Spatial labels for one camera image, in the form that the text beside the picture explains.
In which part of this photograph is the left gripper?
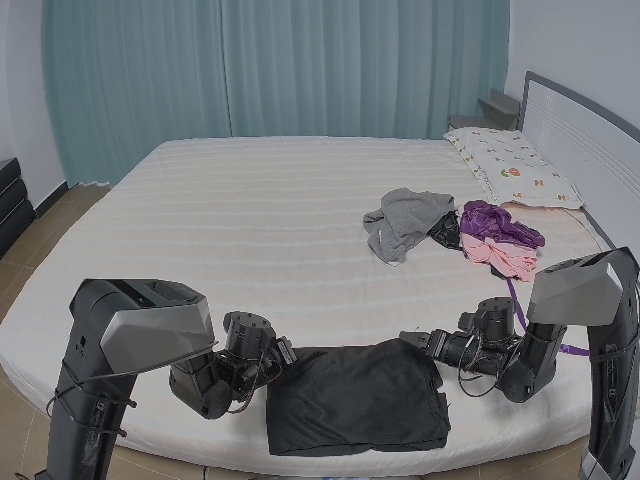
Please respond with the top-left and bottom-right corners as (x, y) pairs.
(260, 336), (297, 383)

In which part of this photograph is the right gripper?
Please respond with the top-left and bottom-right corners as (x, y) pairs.
(425, 329), (482, 369)

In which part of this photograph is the black T-shirt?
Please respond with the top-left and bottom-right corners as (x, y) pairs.
(265, 338), (451, 456)

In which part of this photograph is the bed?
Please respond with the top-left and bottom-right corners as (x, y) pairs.
(0, 71), (640, 469)

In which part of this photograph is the pink garment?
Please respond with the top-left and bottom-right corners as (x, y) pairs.
(461, 233), (540, 283)

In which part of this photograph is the black patterned garment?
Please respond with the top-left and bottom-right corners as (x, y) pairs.
(429, 210), (463, 251)

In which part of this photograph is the purple garment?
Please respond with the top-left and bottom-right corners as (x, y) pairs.
(459, 200), (591, 358)

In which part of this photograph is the grey garment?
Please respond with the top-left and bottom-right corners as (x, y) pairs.
(362, 187), (456, 268)

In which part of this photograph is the white printed pillow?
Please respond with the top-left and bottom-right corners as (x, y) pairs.
(444, 127), (586, 210)

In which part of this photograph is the grey bedside table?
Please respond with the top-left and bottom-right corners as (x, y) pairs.
(447, 88), (521, 131)

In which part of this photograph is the black chest of drawers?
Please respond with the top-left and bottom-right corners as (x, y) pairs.
(0, 157), (36, 259)

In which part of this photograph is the blue-green curtain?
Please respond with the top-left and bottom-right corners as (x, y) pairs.
(222, 0), (511, 139)
(42, 0), (233, 186)

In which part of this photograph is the black cable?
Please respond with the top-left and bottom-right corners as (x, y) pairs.
(590, 288), (640, 365)
(227, 368), (267, 415)
(457, 368), (502, 400)
(47, 340), (221, 419)

